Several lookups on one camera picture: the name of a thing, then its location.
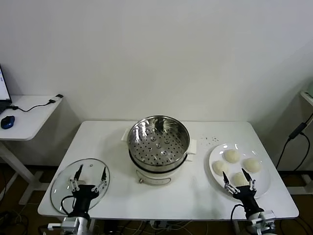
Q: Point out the round glass pot lid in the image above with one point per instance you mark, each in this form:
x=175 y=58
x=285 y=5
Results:
x=93 y=171

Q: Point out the blue computer mouse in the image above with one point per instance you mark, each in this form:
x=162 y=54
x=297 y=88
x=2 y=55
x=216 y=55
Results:
x=7 y=122

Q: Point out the white electric cooker base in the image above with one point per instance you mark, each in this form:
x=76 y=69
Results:
x=154 y=178

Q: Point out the white power strip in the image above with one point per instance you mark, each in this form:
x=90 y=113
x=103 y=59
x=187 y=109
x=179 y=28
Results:
x=160 y=224

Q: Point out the large white plate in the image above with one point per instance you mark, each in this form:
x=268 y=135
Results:
x=221 y=154

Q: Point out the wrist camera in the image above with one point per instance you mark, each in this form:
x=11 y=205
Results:
x=267 y=219
x=54 y=226

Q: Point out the white steamed baozi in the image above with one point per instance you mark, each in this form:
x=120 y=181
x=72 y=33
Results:
x=252 y=164
x=232 y=156
x=220 y=167
x=238 y=180

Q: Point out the stainless steel steamer basket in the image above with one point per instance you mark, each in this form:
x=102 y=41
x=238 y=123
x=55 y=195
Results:
x=159 y=147

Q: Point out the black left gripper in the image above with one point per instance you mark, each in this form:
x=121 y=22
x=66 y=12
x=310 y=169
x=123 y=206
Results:
x=84 y=195

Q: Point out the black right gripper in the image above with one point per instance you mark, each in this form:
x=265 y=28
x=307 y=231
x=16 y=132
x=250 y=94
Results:
x=248 y=198

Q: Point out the white laptop desk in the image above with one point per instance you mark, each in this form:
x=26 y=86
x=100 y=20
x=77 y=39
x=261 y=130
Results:
x=29 y=122

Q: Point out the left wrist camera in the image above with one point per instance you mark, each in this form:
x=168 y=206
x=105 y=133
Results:
x=54 y=226

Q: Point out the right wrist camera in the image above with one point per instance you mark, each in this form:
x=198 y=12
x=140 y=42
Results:
x=267 y=219

